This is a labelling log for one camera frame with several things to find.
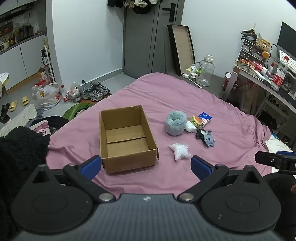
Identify pink printed cloth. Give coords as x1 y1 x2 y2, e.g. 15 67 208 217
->
29 120 51 136

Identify white cabinet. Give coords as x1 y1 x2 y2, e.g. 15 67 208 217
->
0 34 56 91

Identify dark clothes pile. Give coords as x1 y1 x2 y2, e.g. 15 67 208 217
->
30 115 70 135

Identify grey sneaker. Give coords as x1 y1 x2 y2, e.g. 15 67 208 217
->
91 81 110 94
82 87 104 102

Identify grey desk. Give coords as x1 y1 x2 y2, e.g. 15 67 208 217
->
221 58 296 141

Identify pink bed sheet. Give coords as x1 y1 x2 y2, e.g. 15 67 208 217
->
46 72 274 201

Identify black framed board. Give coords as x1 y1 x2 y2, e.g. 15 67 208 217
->
167 24 196 77

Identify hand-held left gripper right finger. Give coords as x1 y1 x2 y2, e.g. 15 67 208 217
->
178 155 264 202

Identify black fleece cloth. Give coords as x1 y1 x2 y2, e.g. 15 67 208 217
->
0 126 51 241

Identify clear water jug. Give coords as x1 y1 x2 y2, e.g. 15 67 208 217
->
196 55 216 87

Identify white narrow rack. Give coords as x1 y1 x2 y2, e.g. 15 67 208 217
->
40 45 56 84

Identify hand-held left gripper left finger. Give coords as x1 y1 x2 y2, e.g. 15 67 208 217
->
32 155 116 204

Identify red label bottle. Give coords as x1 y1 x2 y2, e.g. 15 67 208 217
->
59 85 69 102

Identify black monitor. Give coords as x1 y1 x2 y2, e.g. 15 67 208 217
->
277 22 296 60

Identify brown cardboard box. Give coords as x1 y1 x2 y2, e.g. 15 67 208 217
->
99 105 160 176

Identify green leaf mat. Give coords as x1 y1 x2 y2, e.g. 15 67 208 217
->
62 102 95 121

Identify clear plastic bag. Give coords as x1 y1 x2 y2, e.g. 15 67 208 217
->
69 82 84 103

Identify blue tissue pack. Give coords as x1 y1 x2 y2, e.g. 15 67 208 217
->
198 112 213 128

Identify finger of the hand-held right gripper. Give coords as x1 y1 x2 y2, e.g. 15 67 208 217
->
254 151 284 167

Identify white yellow bottle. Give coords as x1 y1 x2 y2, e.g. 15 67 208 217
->
186 62 201 76

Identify white red plastic bag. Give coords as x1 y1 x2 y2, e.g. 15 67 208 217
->
35 82 62 110

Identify small cardboard carton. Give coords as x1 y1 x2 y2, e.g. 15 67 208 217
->
36 67 50 85

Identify light blue fluffy plush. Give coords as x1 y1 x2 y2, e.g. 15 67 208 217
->
165 111 187 136

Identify black sandal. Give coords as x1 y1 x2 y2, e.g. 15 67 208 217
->
0 102 11 123

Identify white soft pouch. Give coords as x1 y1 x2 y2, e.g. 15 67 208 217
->
185 121 197 133

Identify hanging clothes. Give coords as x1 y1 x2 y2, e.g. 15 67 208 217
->
107 0 164 15

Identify burger plush toy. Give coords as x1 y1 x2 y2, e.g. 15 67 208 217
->
191 115 203 128

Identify white towel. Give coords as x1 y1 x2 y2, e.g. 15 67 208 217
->
0 103 38 137

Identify wicker basket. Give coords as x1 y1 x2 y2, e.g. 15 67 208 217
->
256 37 271 50

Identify grey drawer organizer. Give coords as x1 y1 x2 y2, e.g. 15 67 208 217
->
238 39 267 63

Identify black door handle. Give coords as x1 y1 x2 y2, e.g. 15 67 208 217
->
161 3 177 23

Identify white keyboard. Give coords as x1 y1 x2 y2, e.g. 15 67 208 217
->
278 49 296 73

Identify shelf of kitchen items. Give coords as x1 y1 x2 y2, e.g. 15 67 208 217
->
0 0 47 54

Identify brown paper bag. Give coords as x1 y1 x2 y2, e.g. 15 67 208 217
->
238 81 267 114

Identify clear bag of white stuffing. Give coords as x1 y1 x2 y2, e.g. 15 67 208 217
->
169 143 192 162

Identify grey plush toy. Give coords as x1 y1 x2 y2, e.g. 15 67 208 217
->
203 130 217 148

